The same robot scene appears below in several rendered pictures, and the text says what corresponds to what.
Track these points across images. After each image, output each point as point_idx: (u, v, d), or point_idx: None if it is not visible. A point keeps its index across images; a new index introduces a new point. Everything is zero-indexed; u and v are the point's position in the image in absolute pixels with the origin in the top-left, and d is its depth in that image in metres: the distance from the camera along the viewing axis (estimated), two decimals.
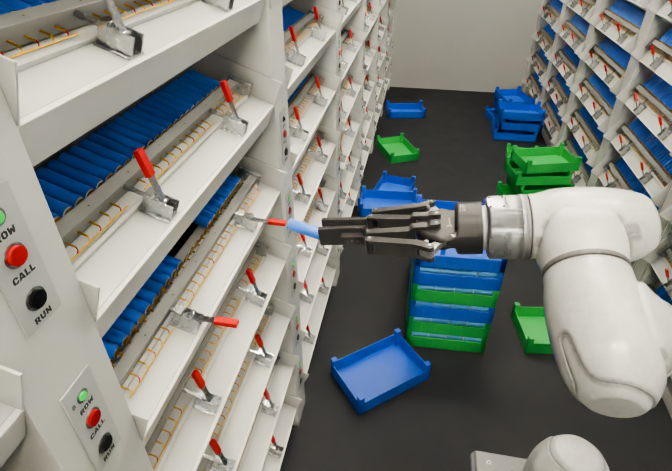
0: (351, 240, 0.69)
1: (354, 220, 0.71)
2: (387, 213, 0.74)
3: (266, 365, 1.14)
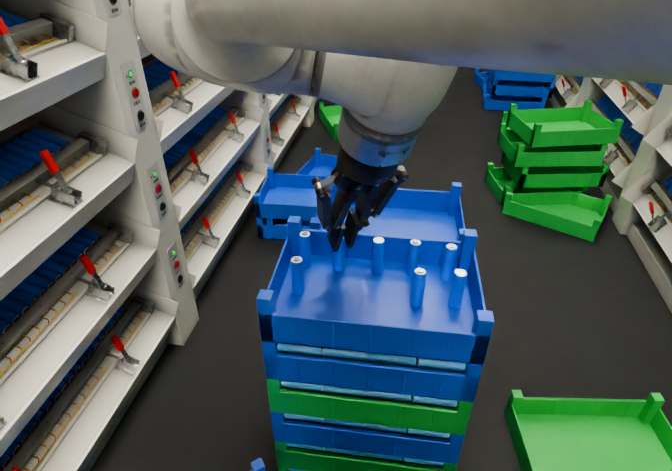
0: (360, 221, 0.71)
1: (343, 233, 0.69)
2: (321, 215, 0.65)
3: None
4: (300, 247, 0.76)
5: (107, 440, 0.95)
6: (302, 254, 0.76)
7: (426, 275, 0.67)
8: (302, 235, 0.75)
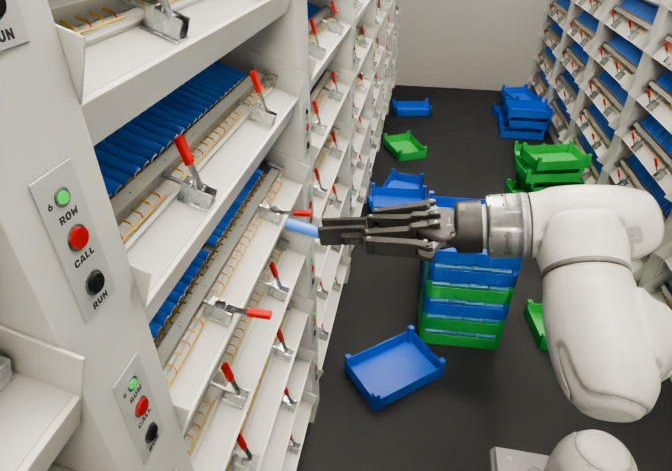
0: (351, 240, 0.69)
1: (354, 220, 0.71)
2: (387, 213, 0.73)
3: (286, 360, 1.13)
4: (312, 226, 0.73)
5: None
6: (305, 222, 0.73)
7: (213, 244, 0.79)
8: None
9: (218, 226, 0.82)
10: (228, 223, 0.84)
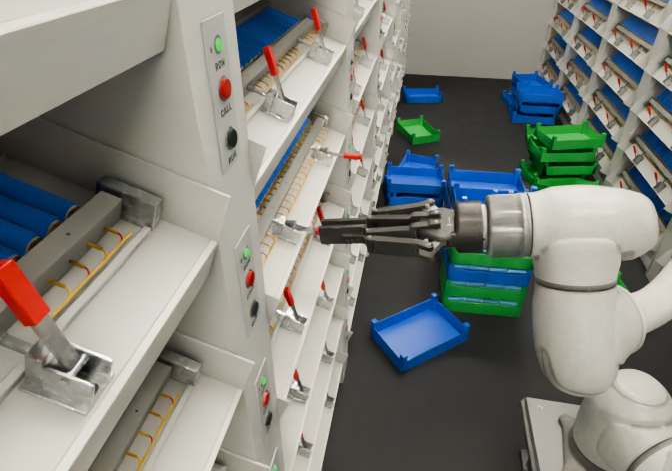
0: (356, 222, 0.73)
1: None
2: (381, 247, 0.66)
3: (327, 308, 1.17)
4: None
5: None
6: None
7: (274, 176, 0.83)
8: (275, 178, 0.82)
9: None
10: (285, 160, 0.88)
